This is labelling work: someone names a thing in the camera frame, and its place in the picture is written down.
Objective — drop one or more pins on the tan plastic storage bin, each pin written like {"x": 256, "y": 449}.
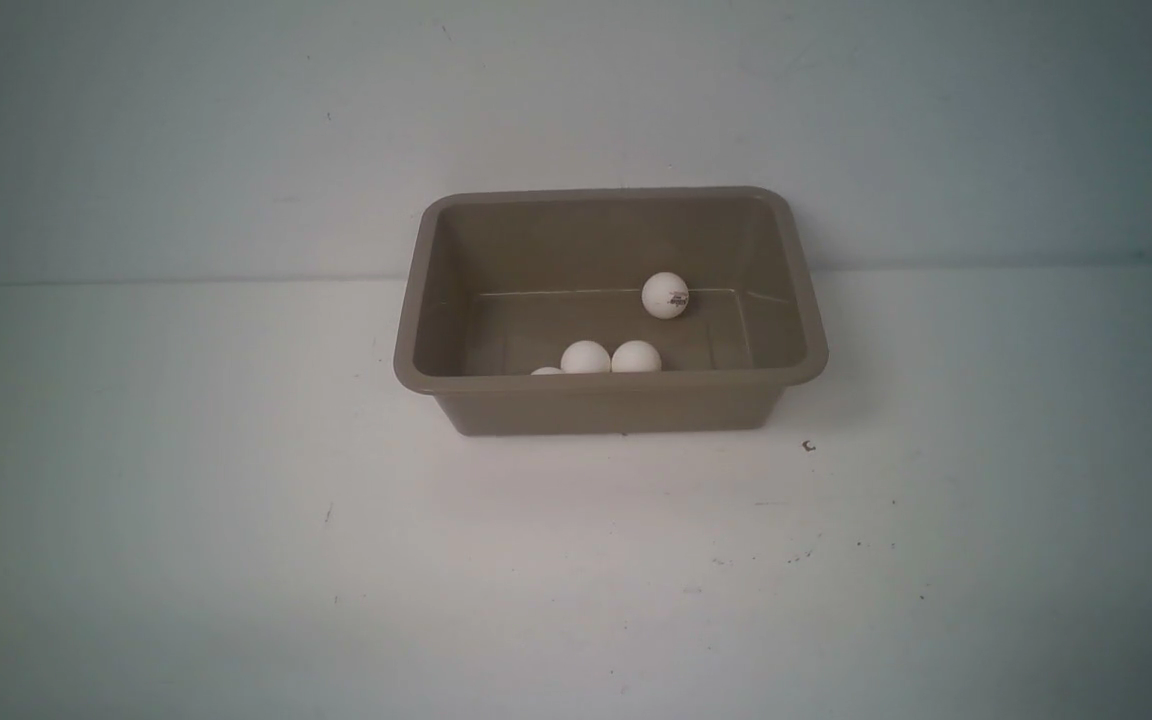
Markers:
{"x": 502, "y": 283}

